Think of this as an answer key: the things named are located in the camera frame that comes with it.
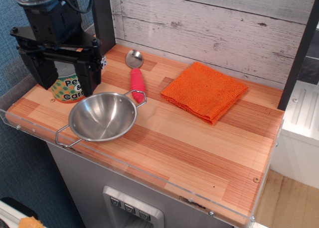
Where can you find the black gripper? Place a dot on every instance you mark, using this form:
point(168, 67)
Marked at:
point(78, 47)

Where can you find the orange cloth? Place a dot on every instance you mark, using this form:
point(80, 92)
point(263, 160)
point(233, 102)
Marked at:
point(204, 92)

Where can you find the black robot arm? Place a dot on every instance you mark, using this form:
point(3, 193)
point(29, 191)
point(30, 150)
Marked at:
point(61, 16)

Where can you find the peas and carrots can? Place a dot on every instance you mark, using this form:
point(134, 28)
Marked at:
point(66, 88)

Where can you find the silver dispenser panel with buttons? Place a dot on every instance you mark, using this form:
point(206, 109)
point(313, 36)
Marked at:
point(128, 212)

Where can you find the clear acrylic edge guard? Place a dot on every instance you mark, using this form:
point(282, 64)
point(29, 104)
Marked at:
point(218, 169)

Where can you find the white side cabinet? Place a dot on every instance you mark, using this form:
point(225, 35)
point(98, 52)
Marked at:
point(296, 154)

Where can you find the dark grey shelf post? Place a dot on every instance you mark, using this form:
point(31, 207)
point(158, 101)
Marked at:
point(103, 22)

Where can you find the steel pot with handles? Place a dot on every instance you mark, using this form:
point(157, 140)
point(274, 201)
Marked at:
point(103, 116)

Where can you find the spoon with pink handle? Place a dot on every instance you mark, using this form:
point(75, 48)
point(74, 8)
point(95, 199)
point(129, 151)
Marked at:
point(134, 60)

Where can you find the dark right frame post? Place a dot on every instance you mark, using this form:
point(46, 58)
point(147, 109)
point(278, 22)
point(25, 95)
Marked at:
point(300, 56)

